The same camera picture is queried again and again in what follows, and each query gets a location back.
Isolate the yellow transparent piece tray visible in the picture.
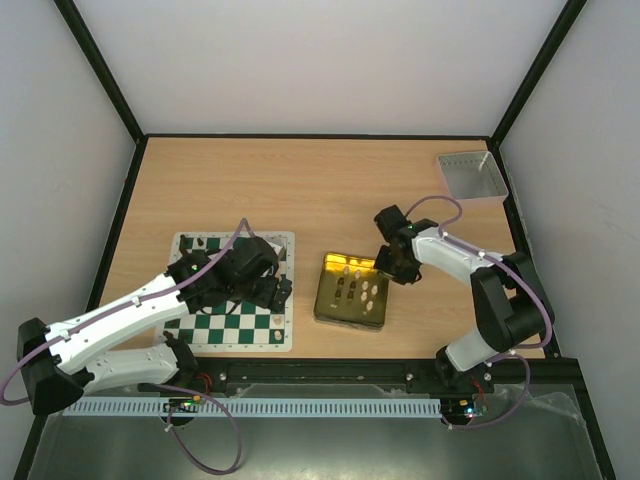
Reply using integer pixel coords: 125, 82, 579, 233
313, 252, 389, 332

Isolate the green white chess board mat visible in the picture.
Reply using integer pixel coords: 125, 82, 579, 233
154, 231, 295, 356

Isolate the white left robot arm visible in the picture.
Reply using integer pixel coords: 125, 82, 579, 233
17, 236, 292, 415

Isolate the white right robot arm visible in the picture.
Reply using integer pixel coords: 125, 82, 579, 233
374, 205, 554, 392

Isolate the grey metal tin box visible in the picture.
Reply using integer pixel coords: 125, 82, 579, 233
435, 151, 509, 205

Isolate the light blue slotted cable duct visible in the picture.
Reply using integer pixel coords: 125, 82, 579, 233
63, 397, 441, 419

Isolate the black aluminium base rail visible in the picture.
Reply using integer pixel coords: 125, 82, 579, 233
137, 357, 581, 396

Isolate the black cage frame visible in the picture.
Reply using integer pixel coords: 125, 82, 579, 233
13, 1, 616, 479

